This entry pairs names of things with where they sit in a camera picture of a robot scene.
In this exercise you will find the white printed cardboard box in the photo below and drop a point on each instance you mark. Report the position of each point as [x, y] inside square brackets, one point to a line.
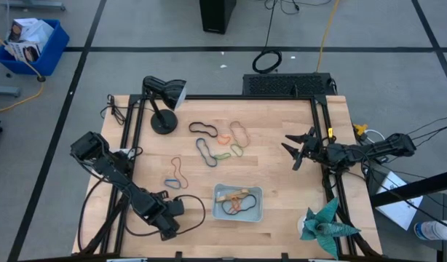
[21, 51]
[34, 31]

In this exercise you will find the black perforated metal case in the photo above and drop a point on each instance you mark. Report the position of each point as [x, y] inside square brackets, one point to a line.
[281, 84]

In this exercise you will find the grey metal stand foot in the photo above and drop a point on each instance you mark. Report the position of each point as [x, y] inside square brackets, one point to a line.
[5, 91]
[34, 6]

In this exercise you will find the white plant pot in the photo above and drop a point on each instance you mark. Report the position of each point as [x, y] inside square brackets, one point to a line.
[301, 223]

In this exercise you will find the yellow plug connector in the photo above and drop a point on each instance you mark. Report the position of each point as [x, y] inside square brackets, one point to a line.
[360, 128]

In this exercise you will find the thin tan rubber band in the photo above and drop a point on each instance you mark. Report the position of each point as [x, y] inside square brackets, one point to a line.
[248, 140]

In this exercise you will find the light grey plastic bin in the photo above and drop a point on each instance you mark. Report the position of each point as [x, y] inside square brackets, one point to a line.
[254, 214]

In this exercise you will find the large black rubber band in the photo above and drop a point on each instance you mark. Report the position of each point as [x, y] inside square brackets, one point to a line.
[255, 202]

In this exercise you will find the thin red-brown rubber band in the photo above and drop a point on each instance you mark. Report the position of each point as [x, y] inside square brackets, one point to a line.
[187, 183]

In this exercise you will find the black computer tower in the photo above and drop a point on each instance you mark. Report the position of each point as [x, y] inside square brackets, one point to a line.
[216, 14]

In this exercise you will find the small orange rubber band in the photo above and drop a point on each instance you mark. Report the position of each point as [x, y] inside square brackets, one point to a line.
[220, 140]

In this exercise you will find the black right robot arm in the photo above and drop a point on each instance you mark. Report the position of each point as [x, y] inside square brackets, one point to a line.
[372, 151]

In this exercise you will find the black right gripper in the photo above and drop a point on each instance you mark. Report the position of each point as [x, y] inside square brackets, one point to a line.
[312, 151]

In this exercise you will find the red rubber band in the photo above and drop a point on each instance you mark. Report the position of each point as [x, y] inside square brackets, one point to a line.
[232, 200]

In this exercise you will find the black desk lamp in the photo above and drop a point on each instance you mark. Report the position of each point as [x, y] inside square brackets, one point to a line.
[165, 92]

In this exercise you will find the black metal beam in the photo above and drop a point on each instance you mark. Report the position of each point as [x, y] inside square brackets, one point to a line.
[409, 191]

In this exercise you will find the white plastic bottle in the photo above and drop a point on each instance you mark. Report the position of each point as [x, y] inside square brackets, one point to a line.
[434, 230]

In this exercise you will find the small blue rubber band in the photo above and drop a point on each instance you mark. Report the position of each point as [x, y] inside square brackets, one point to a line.
[170, 180]

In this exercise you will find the teal leafed artificial plant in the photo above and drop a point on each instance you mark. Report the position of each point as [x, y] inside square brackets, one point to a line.
[325, 227]

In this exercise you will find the light green rubber band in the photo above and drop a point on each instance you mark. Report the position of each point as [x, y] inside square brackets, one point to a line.
[218, 157]

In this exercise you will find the white flat box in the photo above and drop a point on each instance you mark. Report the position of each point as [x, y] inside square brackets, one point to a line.
[398, 209]

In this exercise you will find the silver aluminium post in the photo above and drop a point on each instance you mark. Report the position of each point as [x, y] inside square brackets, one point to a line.
[323, 260]
[127, 260]

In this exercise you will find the olive green rubber band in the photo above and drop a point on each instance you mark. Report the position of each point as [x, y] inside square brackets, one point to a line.
[232, 147]

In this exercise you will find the blue plastic crate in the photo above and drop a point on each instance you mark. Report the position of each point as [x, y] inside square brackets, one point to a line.
[52, 54]

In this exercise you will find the black frame clip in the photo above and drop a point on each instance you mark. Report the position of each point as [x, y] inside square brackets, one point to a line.
[178, 255]
[285, 256]

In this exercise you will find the black wavy rubber band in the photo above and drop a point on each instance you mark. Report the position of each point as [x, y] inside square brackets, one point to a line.
[190, 127]

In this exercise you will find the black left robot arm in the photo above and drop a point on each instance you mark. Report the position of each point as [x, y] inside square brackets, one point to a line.
[118, 174]

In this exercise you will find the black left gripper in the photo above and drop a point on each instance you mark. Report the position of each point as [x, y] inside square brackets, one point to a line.
[163, 214]

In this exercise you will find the thin orange-red rubber band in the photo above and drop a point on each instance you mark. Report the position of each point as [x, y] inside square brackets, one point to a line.
[235, 206]

